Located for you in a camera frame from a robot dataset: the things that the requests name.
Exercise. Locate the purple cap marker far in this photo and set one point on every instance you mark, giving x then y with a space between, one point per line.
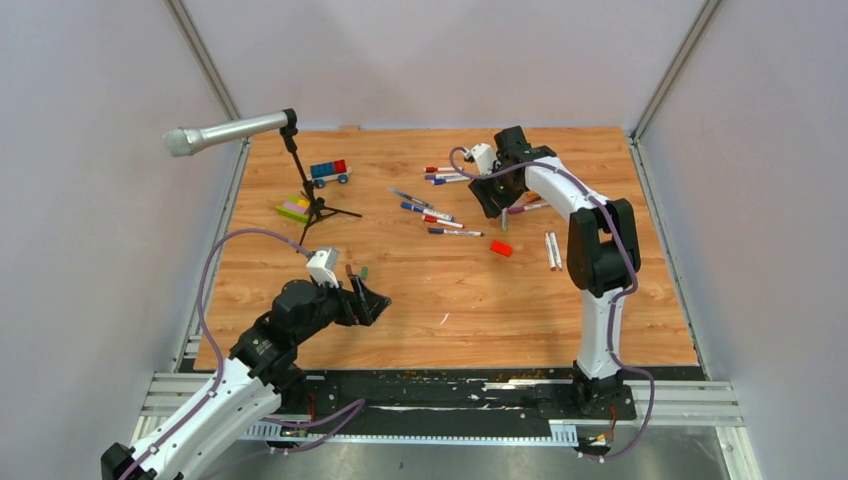
438 175

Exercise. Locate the orange red eraser block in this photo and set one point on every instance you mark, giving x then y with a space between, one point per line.
501 248

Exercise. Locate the dark blue cap marker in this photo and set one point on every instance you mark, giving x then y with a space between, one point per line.
454 232

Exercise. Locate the blue red toy truck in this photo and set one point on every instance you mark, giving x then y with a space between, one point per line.
323 173

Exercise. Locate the purple cap marker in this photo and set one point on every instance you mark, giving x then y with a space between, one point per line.
438 175
527 207

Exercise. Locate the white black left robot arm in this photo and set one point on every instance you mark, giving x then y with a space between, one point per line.
254 381

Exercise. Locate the brown cap marker pen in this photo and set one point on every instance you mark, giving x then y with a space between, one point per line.
552 265

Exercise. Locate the green cap marker pen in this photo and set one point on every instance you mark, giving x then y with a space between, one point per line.
556 250

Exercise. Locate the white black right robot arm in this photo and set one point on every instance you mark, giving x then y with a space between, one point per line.
602 254

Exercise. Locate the silver microphone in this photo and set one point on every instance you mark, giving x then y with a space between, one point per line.
187 141

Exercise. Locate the green pink yellow block stack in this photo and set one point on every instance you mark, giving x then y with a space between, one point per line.
295 208

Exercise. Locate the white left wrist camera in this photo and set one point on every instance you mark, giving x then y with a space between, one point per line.
321 265

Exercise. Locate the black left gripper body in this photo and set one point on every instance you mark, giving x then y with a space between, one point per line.
348 311

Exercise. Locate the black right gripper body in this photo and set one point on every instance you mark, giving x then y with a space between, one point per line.
497 191

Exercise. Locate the purple cap marker right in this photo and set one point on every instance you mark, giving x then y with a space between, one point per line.
527 207

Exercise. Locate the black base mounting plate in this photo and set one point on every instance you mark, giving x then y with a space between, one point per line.
492 402

